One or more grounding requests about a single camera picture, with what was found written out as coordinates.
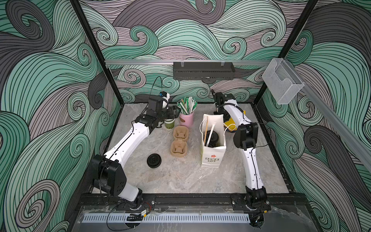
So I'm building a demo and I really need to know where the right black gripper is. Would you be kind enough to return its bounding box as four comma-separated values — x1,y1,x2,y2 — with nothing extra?
213,108,230,123

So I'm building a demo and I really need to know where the white stirrer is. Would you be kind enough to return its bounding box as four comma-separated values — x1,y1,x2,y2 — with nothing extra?
206,123,215,147

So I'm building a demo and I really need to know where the white paper takeout bag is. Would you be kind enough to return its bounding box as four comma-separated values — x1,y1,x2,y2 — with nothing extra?
199,114,227,168

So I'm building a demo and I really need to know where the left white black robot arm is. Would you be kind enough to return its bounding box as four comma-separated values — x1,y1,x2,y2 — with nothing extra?
91,91,180,203

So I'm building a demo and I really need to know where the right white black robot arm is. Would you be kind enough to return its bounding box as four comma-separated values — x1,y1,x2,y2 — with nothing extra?
211,90,267,208

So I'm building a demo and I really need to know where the stack of green paper cups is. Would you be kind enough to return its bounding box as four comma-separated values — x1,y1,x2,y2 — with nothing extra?
164,119,175,130

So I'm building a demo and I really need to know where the yellow napkin stack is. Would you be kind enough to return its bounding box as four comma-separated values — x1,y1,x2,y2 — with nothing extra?
223,108,250,132

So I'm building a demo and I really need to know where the pink cup holder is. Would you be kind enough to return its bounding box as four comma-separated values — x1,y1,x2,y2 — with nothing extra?
179,112,194,128

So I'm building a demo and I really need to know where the brown pulp cup carrier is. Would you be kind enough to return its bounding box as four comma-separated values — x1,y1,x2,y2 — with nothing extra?
170,126,189,158

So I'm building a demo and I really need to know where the stack of black cup lids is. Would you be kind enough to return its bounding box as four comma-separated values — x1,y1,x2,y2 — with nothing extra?
147,153,162,169

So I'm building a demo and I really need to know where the aluminium rail back wall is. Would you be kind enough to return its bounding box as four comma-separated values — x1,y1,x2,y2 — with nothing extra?
104,59,271,66

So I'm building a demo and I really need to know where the aluminium rail wall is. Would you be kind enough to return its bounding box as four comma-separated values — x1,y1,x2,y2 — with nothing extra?
104,59,271,66
286,61,371,171

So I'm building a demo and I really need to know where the black wall-mounted tray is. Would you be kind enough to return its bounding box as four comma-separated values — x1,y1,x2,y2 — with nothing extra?
173,62,236,81

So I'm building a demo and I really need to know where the clear acrylic wall holder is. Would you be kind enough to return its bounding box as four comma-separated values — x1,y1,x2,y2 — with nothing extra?
262,58,304,105

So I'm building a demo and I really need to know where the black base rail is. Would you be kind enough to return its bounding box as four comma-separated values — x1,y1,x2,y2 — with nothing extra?
75,193,309,213

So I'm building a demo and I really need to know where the white slotted cable duct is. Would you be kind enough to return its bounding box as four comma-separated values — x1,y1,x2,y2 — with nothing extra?
82,213,250,224

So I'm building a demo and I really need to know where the aluminium rail right wall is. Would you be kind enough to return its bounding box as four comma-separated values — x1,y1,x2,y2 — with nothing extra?
286,61,371,171

